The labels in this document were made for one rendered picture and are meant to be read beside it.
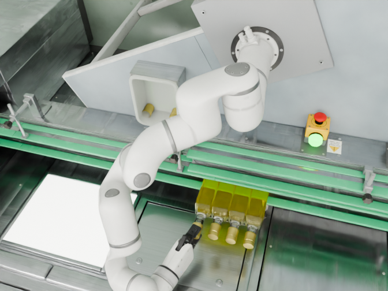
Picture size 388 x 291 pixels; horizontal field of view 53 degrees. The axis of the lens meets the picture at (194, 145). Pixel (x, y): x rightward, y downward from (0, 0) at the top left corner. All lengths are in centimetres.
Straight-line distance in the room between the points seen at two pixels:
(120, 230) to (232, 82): 45
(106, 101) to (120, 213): 72
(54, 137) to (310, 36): 101
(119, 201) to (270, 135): 61
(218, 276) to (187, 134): 60
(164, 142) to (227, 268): 61
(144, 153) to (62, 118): 81
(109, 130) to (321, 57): 82
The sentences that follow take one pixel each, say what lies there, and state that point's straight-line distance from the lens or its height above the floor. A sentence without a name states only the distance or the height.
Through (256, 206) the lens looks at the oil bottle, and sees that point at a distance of 131.
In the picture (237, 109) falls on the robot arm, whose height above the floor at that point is 109.
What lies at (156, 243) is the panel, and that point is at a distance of 142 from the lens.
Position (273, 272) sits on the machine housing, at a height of 115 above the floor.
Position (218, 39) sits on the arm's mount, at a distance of 119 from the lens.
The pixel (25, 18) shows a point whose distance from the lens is 204.
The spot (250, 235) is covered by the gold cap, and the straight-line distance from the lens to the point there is 127.
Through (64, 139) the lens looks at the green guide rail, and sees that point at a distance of 159.
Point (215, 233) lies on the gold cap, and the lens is 126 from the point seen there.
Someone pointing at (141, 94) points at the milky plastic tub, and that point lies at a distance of 142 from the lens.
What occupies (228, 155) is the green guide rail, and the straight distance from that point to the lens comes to 130.
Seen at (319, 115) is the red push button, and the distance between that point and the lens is 130.
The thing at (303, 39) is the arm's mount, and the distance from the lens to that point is 117.
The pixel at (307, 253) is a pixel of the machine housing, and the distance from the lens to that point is 147.
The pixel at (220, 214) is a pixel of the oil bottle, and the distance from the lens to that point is 129.
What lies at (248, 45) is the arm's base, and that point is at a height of 83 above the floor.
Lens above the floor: 176
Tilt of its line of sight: 40 degrees down
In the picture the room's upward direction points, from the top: 158 degrees counter-clockwise
